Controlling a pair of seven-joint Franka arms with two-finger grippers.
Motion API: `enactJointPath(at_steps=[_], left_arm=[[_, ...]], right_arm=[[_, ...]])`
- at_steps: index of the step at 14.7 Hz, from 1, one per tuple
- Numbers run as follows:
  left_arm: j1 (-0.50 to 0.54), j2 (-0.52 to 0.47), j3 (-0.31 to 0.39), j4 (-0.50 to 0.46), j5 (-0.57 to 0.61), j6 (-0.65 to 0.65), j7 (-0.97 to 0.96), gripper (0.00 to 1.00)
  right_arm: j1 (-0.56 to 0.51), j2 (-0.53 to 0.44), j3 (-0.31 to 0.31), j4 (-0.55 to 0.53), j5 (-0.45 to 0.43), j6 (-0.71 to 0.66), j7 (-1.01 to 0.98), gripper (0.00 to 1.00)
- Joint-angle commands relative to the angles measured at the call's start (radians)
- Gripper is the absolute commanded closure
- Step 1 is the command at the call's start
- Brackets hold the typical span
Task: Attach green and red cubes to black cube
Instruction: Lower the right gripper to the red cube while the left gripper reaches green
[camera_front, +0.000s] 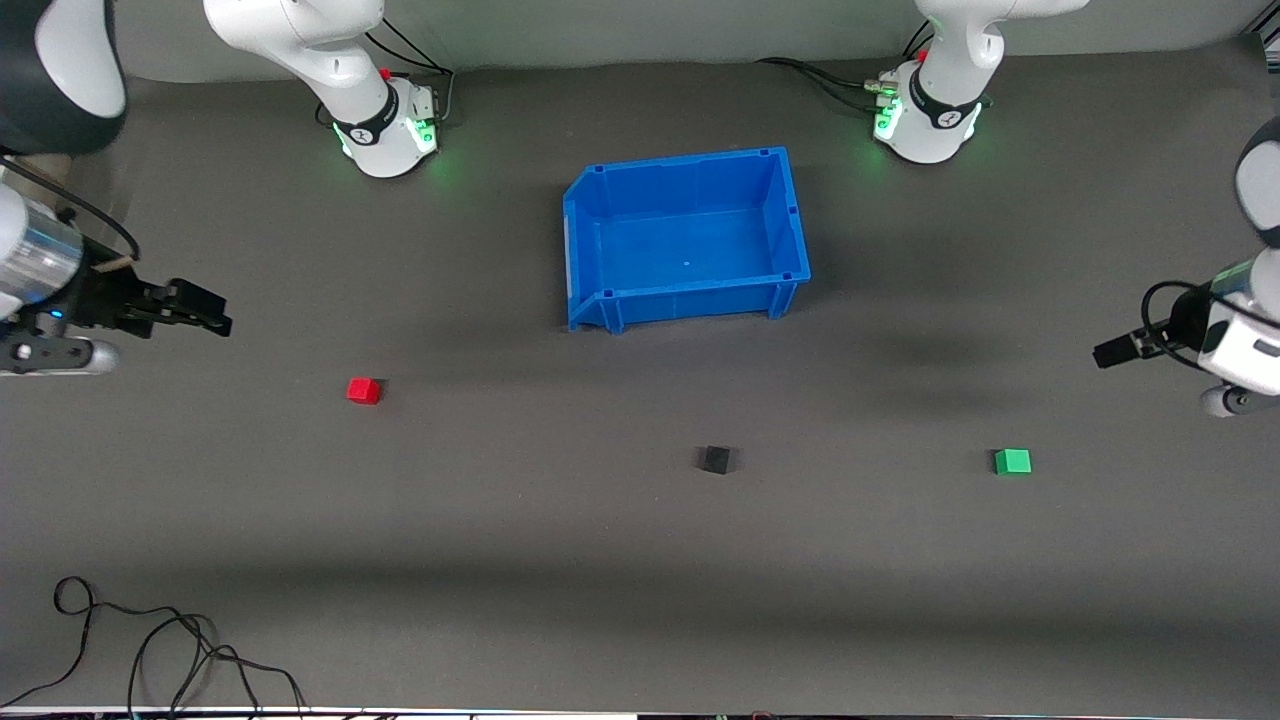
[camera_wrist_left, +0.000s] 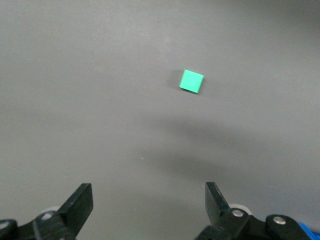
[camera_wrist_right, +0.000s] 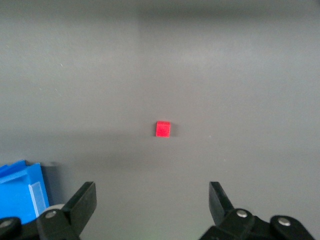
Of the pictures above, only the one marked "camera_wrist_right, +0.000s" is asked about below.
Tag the grey table mat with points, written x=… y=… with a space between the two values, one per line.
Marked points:
x=160 y=62

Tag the red cube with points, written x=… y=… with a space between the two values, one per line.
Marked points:
x=163 y=130

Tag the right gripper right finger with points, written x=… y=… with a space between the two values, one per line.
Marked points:
x=220 y=207

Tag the blue plastic bin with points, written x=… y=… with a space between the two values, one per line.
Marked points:
x=15 y=192

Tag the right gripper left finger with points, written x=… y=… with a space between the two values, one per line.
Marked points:
x=80 y=202

